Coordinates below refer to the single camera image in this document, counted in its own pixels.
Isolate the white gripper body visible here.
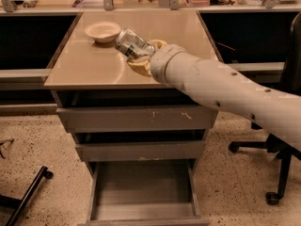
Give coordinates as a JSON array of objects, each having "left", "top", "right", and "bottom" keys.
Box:
[{"left": 150, "top": 44, "right": 186, "bottom": 85}]

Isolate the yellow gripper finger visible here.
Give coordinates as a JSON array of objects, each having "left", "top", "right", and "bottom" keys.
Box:
[
  {"left": 127, "top": 56, "right": 151, "bottom": 77},
  {"left": 148, "top": 40, "right": 166, "bottom": 51}
]

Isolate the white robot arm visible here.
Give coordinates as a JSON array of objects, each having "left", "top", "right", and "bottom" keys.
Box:
[{"left": 126, "top": 44, "right": 301, "bottom": 150}]

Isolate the grey drawer cabinet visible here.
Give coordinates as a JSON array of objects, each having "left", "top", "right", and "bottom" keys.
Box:
[{"left": 42, "top": 8, "right": 230, "bottom": 226}]

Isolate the top grey drawer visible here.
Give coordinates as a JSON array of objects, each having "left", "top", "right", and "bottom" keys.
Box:
[{"left": 57, "top": 105, "right": 217, "bottom": 133}]

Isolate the middle grey drawer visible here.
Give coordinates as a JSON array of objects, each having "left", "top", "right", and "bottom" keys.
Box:
[{"left": 75, "top": 140, "right": 205, "bottom": 162}]

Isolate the open bottom grey drawer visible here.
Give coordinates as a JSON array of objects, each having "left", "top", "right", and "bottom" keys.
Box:
[{"left": 78, "top": 159, "right": 210, "bottom": 226}]

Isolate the white bowl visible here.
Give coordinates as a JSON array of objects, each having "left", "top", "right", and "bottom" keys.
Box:
[{"left": 85, "top": 21, "right": 121, "bottom": 43}]

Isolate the black office chair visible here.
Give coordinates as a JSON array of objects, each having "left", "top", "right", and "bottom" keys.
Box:
[{"left": 229, "top": 12, "right": 301, "bottom": 205}]

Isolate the black chair base leg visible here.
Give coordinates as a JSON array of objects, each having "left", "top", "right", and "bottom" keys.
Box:
[{"left": 0, "top": 166, "right": 54, "bottom": 226}]

